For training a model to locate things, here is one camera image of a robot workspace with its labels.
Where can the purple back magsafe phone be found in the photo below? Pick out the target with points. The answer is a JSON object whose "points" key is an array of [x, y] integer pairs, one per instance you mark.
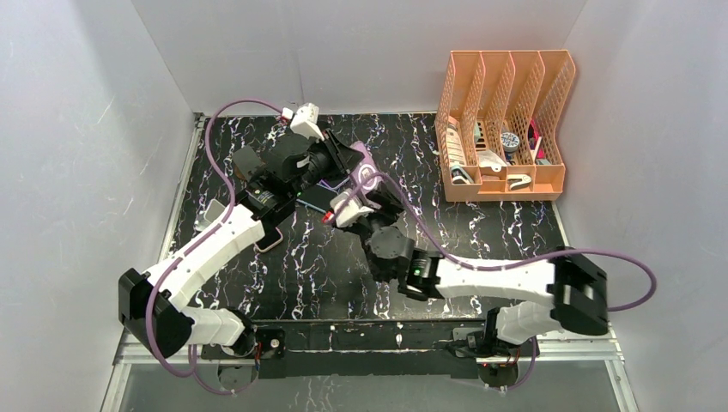
{"points": [[364, 169]]}

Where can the white flat card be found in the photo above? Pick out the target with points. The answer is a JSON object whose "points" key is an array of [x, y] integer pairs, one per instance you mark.
{"points": [[535, 146]]}

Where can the dark wooden phone stand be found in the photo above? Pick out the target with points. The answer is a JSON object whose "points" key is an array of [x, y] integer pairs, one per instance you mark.
{"points": [[247, 164]]}

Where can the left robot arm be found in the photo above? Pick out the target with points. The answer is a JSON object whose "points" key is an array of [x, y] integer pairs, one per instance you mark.
{"points": [[154, 304]]}

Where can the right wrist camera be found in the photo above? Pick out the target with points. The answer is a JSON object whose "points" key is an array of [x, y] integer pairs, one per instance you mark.
{"points": [[343, 213]]}

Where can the blue case phone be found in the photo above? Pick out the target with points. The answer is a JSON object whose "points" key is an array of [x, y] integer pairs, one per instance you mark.
{"points": [[317, 197]]}

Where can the white oval label pack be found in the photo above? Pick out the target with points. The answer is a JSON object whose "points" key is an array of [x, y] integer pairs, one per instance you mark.
{"points": [[454, 149]]}

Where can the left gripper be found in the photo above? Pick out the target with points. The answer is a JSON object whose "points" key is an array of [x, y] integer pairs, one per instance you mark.
{"points": [[345, 157]]}

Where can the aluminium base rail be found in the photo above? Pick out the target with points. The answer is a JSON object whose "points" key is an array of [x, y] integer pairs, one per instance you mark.
{"points": [[376, 366]]}

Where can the silver metal phone stand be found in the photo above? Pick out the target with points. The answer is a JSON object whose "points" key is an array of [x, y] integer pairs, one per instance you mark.
{"points": [[208, 215]]}

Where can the white plastic packet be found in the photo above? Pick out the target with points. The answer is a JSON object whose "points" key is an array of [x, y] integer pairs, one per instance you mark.
{"points": [[488, 159]]}

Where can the teal stapler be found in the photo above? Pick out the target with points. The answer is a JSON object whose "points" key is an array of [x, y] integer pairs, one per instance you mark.
{"points": [[459, 176]]}

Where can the round blue lid jar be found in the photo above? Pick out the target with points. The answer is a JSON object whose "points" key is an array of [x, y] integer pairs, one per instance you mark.
{"points": [[510, 142]]}

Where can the magenta notebook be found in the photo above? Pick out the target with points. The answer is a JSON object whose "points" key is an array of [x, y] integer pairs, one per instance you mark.
{"points": [[532, 132]]}

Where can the green tall box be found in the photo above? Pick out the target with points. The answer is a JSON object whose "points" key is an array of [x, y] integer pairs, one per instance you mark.
{"points": [[477, 135]]}

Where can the pink case phone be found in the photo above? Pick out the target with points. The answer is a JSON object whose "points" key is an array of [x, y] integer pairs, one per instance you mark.
{"points": [[272, 238]]}

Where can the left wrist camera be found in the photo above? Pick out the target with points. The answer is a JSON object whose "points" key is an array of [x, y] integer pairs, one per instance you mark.
{"points": [[304, 121]]}

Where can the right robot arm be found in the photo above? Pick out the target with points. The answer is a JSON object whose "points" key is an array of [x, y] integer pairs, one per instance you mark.
{"points": [[561, 290]]}

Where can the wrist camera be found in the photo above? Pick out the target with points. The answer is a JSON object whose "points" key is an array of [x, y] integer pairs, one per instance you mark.
{"points": [[343, 213], [304, 121]]}

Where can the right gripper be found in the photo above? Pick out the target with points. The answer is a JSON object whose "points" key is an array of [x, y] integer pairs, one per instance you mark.
{"points": [[392, 209]]}

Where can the orange desk file organizer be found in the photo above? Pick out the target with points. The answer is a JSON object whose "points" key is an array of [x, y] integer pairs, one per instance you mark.
{"points": [[505, 91]]}

